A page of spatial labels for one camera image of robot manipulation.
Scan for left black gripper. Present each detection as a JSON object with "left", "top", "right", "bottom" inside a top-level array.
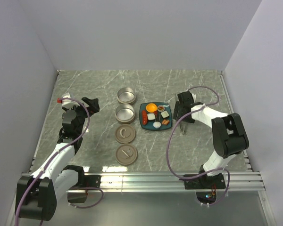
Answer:
[{"left": 62, "top": 97, "right": 99, "bottom": 134}]

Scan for white rice block seaweed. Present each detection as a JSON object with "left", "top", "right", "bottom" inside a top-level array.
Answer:
[{"left": 160, "top": 111, "right": 169, "bottom": 119}]

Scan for white tofu cube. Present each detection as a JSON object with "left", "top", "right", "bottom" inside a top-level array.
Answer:
[{"left": 147, "top": 113, "right": 156, "bottom": 121}]

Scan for red sausage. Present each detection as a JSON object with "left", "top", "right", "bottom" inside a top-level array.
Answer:
[{"left": 142, "top": 110, "right": 148, "bottom": 125}]

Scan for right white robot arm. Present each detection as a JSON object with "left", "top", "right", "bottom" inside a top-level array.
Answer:
[{"left": 174, "top": 91, "right": 249, "bottom": 188}]

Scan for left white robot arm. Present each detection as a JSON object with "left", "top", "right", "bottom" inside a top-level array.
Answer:
[{"left": 14, "top": 93, "right": 100, "bottom": 226}]

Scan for small orange sausages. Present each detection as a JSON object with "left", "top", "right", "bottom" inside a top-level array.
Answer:
[{"left": 162, "top": 120, "right": 170, "bottom": 125}]

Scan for near metal round container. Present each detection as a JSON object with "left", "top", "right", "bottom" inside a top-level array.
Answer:
[{"left": 115, "top": 104, "right": 136, "bottom": 124}]

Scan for metal round container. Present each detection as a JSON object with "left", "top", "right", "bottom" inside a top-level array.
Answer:
[
  {"left": 117, "top": 87, "right": 136, "bottom": 105},
  {"left": 115, "top": 104, "right": 136, "bottom": 124}
]

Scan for far metal round container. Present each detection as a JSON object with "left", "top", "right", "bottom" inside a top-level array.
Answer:
[{"left": 117, "top": 87, "right": 136, "bottom": 105}]

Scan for orange half fruit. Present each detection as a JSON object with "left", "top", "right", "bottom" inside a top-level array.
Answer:
[{"left": 146, "top": 103, "right": 157, "bottom": 113}]

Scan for teal square plate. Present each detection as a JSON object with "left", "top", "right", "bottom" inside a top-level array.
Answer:
[{"left": 139, "top": 102, "right": 173, "bottom": 131}]

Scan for white round slice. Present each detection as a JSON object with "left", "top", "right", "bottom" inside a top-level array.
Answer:
[{"left": 153, "top": 121, "right": 161, "bottom": 129}]

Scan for brown lid with curl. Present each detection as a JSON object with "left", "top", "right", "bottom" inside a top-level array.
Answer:
[{"left": 115, "top": 124, "right": 136, "bottom": 144}]

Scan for brown lid with bar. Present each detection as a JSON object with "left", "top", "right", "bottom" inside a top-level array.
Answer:
[{"left": 116, "top": 144, "right": 138, "bottom": 166}]

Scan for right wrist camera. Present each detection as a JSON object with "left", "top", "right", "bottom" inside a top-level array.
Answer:
[{"left": 192, "top": 93, "right": 197, "bottom": 102}]

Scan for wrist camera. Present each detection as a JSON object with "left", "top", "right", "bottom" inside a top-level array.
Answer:
[
  {"left": 192, "top": 93, "right": 197, "bottom": 102},
  {"left": 57, "top": 93, "right": 75, "bottom": 109}
]

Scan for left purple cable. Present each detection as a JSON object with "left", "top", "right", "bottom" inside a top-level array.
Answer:
[{"left": 14, "top": 97, "right": 104, "bottom": 226}]

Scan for purple cable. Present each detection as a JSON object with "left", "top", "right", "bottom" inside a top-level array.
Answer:
[
  {"left": 14, "top": 97, "right": 104, "bottom": 226},
  {"left": 166, "top": 86, "right": 231, "bottom": 206}
]

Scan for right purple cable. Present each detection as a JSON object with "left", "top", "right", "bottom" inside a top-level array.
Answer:
[{"left": 166, "top": 86, "right": 231, "bottom": 206}]

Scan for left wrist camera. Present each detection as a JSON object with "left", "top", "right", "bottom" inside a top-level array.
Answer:
[{"left": 57, "top": 93, "right": 75, "bottom": 109}]

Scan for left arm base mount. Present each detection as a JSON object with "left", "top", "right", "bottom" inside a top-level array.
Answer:
[{"left": 67, "top": 175, "right": 101, "bottom": 204}]

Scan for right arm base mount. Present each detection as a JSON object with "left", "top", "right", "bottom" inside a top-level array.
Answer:
[{"left": 180, "top": 173, "right": 226, "bottom": 190}]

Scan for aluminium front rail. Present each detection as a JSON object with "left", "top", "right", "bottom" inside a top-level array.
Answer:
[{"left": 21, "top": 171, "right": 266, "bottom": 193}]

